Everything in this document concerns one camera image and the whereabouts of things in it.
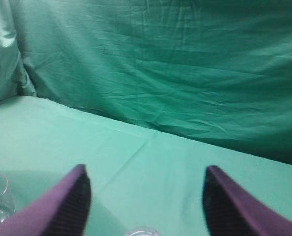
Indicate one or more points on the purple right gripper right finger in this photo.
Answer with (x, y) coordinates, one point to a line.
(229, 210)

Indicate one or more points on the green backdrop cloth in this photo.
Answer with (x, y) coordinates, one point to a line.
(214, 71)

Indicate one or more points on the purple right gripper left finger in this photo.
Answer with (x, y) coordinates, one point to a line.
(61, 211)

